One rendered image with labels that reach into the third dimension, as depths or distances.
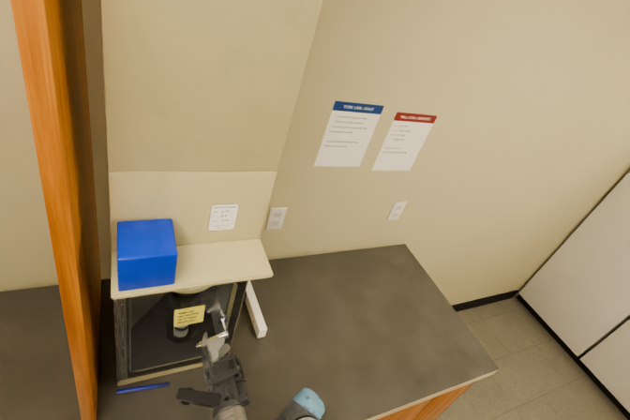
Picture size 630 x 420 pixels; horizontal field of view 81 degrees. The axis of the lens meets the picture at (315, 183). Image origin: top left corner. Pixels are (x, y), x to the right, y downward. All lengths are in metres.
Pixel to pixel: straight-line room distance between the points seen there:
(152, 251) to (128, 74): 0.31
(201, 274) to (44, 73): 0.47
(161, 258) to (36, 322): 0.81
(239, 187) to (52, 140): 0.35
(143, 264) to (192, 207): 0.15
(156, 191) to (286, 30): 0.39
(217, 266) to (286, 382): 0.64
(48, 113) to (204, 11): 0.26
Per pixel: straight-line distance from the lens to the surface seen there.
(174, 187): 0.77
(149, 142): 0.71
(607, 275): 3.46
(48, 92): 0.58
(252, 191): 0.82
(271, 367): 1.39
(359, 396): 1.45
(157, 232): 0.78
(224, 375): 1.04
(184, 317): 1.09
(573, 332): 3.69
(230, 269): 0.85
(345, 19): 1.21
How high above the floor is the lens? 2.15
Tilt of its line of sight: 33 degrees down
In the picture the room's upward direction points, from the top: 19 degrees clockwise
